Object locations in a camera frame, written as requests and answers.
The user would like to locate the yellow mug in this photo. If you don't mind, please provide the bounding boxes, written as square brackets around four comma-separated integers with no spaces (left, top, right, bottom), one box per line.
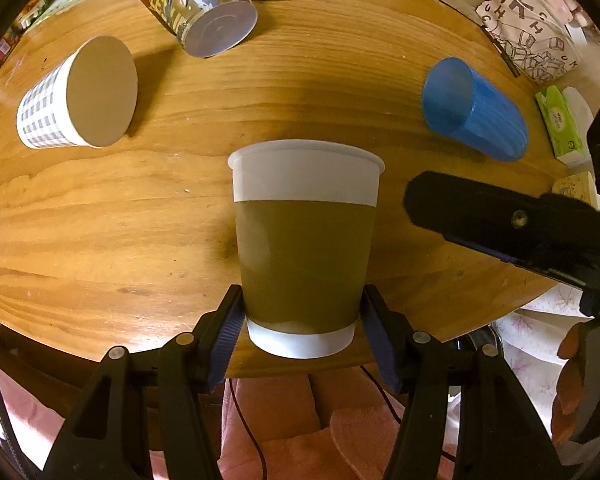
[552,171,600,211]

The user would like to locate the blue plastic cup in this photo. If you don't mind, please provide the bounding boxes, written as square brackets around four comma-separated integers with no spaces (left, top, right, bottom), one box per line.
[422,58,529,162]

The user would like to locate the black pen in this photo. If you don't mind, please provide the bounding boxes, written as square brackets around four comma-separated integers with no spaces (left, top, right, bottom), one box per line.
[488,32,520,78]

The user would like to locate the green tissue pack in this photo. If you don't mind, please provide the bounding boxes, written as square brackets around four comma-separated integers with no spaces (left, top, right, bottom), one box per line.
[534,86,585,167]

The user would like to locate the brown sleeved paper cup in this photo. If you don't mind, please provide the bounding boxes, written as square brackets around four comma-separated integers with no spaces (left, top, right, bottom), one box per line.
[227,140,385,360]

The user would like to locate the checkered white paper cup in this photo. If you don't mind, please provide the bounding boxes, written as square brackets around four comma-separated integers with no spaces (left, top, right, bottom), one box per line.
[16,36,138,150]

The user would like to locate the printed dark paper cup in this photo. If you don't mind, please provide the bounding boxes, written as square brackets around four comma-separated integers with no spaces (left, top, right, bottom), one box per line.
[137,0,258,58]

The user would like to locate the lettered canvas bag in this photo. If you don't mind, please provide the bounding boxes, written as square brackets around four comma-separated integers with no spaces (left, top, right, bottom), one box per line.
[476,0,582,84]

